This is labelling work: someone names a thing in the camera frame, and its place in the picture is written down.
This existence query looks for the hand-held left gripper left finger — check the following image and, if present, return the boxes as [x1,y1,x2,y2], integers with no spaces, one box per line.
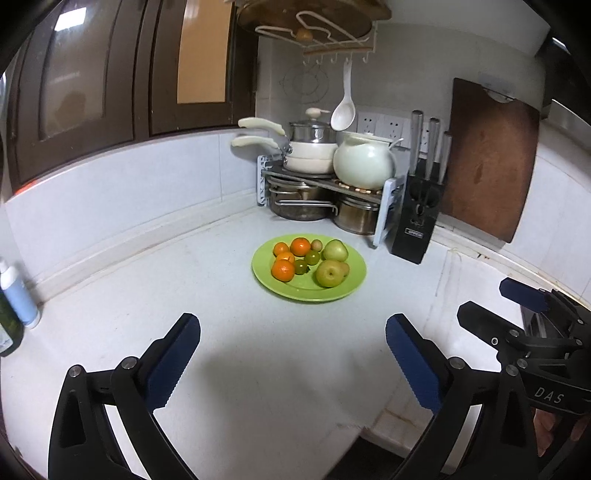
[47,313,201,480]

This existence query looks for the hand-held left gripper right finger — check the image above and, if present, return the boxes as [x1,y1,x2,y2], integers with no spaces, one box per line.
[385,313,541,480]

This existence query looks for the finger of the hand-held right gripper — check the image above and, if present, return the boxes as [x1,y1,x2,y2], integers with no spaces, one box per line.
[500,278,578,315]
[457,301,578,356]

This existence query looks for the green oval plate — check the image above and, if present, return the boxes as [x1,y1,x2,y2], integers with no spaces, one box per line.
[252,234,368,303]

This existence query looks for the large green apple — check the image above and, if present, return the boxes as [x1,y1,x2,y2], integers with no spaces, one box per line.
[322,239,348,262]

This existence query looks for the person's right hand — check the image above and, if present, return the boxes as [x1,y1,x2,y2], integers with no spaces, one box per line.
[534,408,586,441]

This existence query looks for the black knife block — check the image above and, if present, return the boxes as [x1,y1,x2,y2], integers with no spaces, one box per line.
[386,161,446,265]

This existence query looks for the yellow-green apple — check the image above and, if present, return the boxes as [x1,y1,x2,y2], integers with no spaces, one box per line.
[315,260,345,288]

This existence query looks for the brown wooden cutting board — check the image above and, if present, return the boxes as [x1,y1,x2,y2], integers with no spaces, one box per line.
[438,78,541,244]

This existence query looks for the white and grey pot rack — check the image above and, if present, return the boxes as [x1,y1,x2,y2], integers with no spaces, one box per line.
[257,155,409,247]

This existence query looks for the tall steel pot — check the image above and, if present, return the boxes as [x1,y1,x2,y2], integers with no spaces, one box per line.
[333,196,386,236]

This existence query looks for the green bottle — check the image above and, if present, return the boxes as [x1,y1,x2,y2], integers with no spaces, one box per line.
[0,291,25,357]

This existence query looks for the white bottle with blue label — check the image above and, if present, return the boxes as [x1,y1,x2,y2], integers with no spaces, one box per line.
[0,258,41,329]

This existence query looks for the cream ceramic pot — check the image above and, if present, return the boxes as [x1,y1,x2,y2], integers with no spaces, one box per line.
[333,131,404,190]

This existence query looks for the wide steel pot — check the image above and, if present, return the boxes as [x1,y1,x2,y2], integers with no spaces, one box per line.
[268,182,340,221]

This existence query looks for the cream saucepan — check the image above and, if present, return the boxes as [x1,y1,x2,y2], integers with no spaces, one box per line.
[238,117,339,158]
[232,135,337,175]

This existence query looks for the white ladle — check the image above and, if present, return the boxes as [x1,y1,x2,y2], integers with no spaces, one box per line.
[330,60,356,132]

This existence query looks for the steel pot with lid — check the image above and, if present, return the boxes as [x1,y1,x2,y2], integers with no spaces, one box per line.
[290,107,338,144]

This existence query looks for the dark brown framed window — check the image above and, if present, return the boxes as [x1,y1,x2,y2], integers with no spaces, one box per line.
[7,0,259,195]

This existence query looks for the steel-handled knife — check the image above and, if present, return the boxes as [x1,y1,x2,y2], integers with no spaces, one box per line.
[425,117,441,178]
[438,131,453,183]
[411,110,424,176]

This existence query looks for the round wire steaming rack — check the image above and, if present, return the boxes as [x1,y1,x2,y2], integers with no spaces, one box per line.
[281,65,331,105]

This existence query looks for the white wire wall rack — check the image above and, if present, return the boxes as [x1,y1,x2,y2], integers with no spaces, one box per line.
[255,11,377,63]

